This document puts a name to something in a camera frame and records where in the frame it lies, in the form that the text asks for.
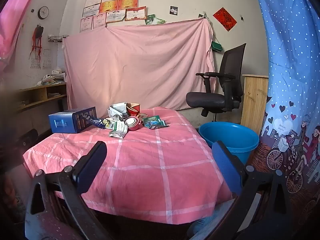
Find wooden shelf desk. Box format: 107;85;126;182
15;81;67;113

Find person's leg in jeans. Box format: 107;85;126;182
187;201;237;240

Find red diamond wall poster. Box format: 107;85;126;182
213;7;237;32

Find green snack packet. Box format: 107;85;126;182
142;115;162;125

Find red paper box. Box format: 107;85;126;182
126;103;141;118

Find red knot ornament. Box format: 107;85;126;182
29;25;44;58

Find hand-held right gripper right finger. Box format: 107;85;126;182
211;140;293;240

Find green wall photos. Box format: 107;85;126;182
145;14;167;25

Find wall calendar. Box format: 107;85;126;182
30;49;52;69

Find dark blue sachet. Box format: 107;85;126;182
80;115;110;129

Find round wall clock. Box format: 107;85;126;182
38;6;49;20

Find wire wall rack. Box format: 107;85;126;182
48;34;69;43

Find blue plastic bucket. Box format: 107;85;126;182
199;122;260;165

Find wooden cabinet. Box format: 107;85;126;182
241;74;269;135

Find pink bottle lid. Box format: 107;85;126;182
124;116;143;131

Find white green packet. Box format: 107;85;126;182
109;121;128;139

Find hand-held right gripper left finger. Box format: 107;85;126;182
24;141;110;240

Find blue cardboard box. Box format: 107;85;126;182
49;106;98;134

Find group of wall certificates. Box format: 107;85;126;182
79;0;163;33

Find pink checked tablecloth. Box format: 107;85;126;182
22;106;234;225

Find pink hanging sheet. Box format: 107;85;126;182
61;19;216;110

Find pile of books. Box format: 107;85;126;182
37;66;67;85

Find blue printed curtain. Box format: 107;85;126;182
250;0;320;230

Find black office chair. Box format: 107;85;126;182
186;43;247;122

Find pink curtain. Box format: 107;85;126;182
0;0;43;73

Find torn green silver wrapper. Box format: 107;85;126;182
147;120;169;129

